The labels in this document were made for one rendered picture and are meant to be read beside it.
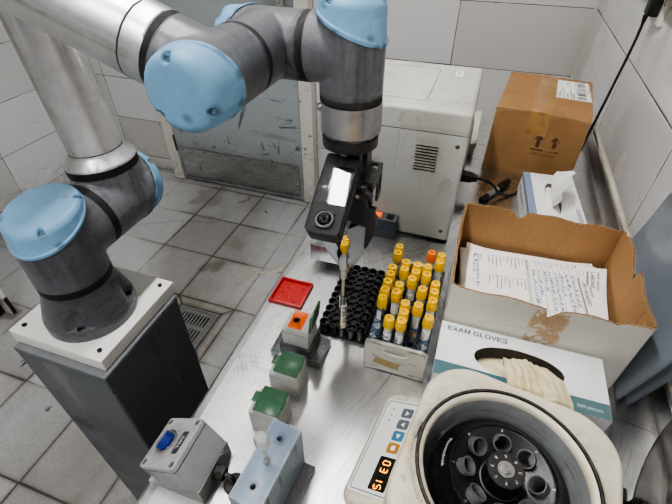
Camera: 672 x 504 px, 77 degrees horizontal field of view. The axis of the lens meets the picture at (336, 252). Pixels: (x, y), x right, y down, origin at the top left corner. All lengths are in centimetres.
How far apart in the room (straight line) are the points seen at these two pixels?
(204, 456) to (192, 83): 45
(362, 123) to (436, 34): 167
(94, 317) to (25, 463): 116
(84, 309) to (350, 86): 56
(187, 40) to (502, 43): 184
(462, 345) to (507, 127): 72
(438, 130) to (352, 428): 55
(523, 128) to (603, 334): 67
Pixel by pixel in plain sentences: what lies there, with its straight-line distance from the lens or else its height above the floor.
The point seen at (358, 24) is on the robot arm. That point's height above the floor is 138.
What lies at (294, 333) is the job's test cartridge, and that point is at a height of 94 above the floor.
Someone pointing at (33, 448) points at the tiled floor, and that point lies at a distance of 194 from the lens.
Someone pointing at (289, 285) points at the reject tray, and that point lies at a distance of 86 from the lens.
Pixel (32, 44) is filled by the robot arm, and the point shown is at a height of 133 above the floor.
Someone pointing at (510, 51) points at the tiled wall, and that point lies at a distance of 217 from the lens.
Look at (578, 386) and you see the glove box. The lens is 72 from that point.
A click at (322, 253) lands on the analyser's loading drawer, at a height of 92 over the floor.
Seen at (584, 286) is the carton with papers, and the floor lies 94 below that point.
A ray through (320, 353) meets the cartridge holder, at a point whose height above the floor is 89.
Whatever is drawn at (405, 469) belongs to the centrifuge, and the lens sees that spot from 54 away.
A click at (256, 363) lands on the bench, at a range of 75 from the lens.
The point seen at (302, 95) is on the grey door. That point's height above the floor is 67.
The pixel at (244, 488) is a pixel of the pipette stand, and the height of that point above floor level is 97.
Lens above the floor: 148
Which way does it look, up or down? 41 degrees down
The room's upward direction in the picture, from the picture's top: straight up
